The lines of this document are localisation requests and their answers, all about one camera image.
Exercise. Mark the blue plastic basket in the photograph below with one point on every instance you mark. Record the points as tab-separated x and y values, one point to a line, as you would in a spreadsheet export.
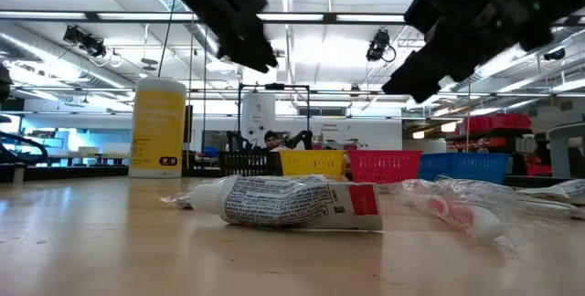
461	167

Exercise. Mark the pink toothbrush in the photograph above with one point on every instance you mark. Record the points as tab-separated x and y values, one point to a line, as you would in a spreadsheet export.
461	216

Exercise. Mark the black ceiling-mounted camera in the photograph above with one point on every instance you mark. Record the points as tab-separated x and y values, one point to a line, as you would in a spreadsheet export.
378	45
89	44
554	54

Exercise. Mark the large grey tilted monitor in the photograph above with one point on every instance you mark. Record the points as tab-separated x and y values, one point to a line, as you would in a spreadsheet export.
560	150

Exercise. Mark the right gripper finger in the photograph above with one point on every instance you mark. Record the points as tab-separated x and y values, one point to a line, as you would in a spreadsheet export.
420	79

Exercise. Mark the yellow canister white lid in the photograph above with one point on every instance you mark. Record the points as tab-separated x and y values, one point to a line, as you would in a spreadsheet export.
157	127

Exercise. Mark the red plastic basket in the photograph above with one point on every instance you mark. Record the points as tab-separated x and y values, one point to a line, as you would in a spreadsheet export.
384	165

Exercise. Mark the silver ventilation duct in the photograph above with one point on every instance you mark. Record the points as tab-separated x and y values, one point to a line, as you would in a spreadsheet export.
55	60

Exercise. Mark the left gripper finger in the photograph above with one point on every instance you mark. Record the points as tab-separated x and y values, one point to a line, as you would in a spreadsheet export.
249	49

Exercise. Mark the black plastic basket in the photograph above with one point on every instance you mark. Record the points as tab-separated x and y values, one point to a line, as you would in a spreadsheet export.
247	163

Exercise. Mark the person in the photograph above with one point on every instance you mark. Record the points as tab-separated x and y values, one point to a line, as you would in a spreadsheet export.
273	140

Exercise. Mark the shelf with red bins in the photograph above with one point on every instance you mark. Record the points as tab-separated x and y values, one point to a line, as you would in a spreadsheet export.
498	123

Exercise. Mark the yellow plastic basket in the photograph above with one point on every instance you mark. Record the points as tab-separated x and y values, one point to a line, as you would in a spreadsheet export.
311	162

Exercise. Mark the printed packet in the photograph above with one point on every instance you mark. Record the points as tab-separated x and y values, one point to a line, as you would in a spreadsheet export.
566	192

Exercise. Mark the small white toothpaste tube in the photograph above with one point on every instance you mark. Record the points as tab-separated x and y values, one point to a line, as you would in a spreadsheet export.
283	204

